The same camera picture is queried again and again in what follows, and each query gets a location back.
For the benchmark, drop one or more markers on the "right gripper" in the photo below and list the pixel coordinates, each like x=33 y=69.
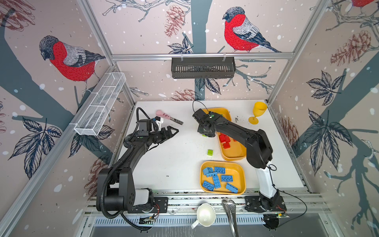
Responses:
x=200 y=129

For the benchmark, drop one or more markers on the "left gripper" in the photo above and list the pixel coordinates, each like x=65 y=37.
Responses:
x=169 y=135

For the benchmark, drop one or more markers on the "red tall brick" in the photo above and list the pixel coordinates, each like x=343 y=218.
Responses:
x=228 y=139

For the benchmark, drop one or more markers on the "small green brick bottom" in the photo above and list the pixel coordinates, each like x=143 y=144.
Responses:
x=210 y=152

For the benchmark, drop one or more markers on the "blue roof-shaped brick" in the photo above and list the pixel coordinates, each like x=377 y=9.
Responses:
x=207 y=170

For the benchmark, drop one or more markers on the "blue brick bottom vertical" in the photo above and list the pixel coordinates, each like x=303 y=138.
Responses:
x=211 y=174

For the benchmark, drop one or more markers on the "blue brick horizontal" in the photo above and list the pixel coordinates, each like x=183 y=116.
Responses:
x=208 y=186

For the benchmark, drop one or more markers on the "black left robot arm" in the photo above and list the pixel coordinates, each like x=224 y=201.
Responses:
x=116 y=192

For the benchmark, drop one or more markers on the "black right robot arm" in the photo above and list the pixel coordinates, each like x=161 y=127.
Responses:
x=258 y=154

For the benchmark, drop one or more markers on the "yellow tray far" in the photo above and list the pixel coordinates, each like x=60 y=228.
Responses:
x=222 y=111

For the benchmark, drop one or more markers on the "yellow tray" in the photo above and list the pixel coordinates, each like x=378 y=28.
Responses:
x=235 y=153
x=222 y=111
x=231 y=169

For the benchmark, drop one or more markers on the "yellow tray middle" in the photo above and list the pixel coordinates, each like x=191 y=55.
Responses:
x=235 y=153

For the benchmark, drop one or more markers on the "yellow plastic goblet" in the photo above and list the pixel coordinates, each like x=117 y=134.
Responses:
x=258 y=110

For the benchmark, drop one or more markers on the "yellow tray near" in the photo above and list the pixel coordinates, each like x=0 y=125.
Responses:
x=231 y=169

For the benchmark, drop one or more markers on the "white measuring cup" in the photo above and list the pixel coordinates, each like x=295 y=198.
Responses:
x=205 y=216

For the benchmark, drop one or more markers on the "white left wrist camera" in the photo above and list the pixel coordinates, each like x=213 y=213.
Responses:
x=158 y=121

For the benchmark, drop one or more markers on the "black wire wall basket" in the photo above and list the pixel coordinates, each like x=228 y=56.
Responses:
x=203 y=68

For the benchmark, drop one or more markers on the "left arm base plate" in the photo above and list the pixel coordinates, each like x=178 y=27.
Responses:
x=159 y=205

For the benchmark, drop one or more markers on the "white mesh wall shelf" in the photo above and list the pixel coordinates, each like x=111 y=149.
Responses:
x=96 y=113

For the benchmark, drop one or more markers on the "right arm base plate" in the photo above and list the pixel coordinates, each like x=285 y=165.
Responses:
x=261 y=204

